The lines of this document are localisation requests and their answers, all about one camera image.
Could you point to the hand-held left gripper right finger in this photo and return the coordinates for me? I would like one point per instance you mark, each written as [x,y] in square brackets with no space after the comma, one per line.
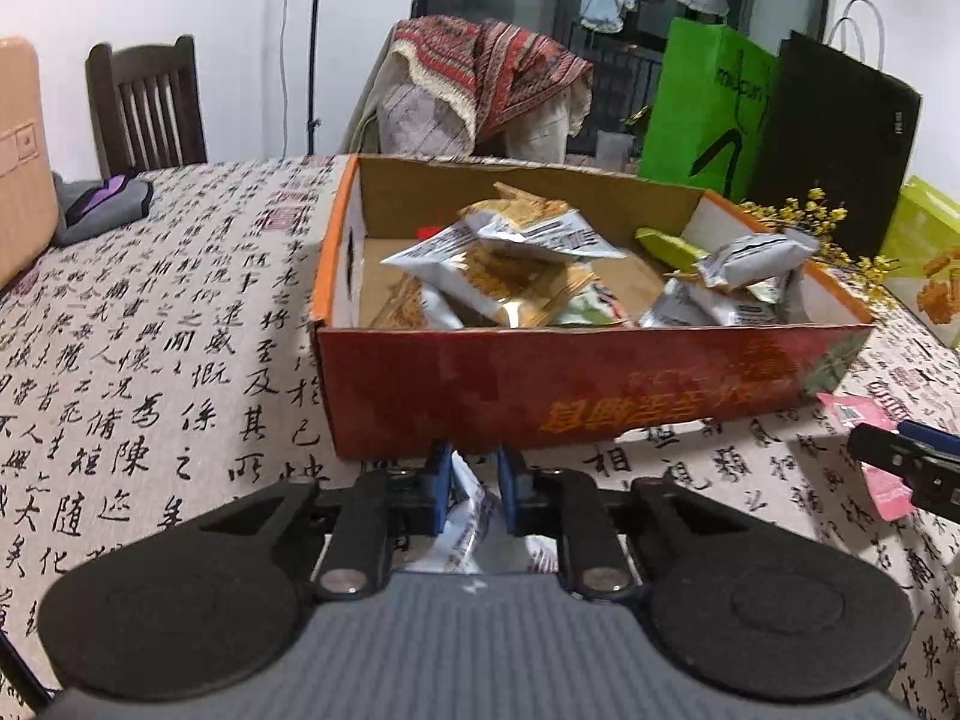
[508,491]

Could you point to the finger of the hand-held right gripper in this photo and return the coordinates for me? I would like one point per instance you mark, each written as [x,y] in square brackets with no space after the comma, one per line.
[889,450]
[934,437]

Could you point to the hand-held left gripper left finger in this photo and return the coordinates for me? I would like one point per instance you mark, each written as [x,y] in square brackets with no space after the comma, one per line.
[440,491]

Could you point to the pink snack packet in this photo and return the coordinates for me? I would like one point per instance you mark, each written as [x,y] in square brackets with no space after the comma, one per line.
[889,491]

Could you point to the white printed snack packet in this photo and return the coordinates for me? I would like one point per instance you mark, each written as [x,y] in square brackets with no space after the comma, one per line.
[472,532]

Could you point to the orange cardboard box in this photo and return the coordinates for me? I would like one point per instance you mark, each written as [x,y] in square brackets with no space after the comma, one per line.
[465,382]

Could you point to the pile of snack packets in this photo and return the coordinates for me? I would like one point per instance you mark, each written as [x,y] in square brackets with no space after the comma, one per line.
[510,277]

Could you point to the green snack packet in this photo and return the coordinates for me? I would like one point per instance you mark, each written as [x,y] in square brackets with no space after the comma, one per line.
[667,246]

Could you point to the yellow-green gift box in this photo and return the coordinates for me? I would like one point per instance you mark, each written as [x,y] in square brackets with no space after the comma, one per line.
[930,262]

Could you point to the yellow flower sprig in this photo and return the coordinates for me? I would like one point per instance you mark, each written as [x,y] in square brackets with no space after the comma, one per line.
[810,214]

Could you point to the red snack packet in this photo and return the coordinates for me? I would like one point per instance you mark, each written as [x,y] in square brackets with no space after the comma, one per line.
[429,231]

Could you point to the calligraphy print tablecloth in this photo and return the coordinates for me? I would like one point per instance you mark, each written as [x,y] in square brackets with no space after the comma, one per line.
[150,360]

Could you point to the black paper bag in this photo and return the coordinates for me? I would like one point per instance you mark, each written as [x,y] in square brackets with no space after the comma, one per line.
[832,135]

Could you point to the white plastic container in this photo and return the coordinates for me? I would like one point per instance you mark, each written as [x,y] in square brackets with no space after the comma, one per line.
[616,150]

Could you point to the chair with patterned blanket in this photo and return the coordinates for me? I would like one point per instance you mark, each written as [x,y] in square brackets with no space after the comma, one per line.
[412,120]

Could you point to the green paper bag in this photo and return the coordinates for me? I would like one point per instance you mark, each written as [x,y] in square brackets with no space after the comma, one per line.
[690,112]

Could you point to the red patterned cloth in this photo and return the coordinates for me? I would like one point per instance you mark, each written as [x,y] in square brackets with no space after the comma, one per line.
[495,67]

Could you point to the grey purple pouch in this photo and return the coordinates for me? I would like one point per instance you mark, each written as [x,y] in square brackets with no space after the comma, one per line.
[105,206]

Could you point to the black light stand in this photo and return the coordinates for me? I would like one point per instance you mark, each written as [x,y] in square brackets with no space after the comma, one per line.
[316,52]

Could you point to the dark wooden chair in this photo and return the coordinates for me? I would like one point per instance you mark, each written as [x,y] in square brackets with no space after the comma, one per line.
[150,105]

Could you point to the pink ribbed suitcase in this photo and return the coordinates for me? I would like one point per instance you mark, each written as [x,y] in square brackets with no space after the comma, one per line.
[22,165]

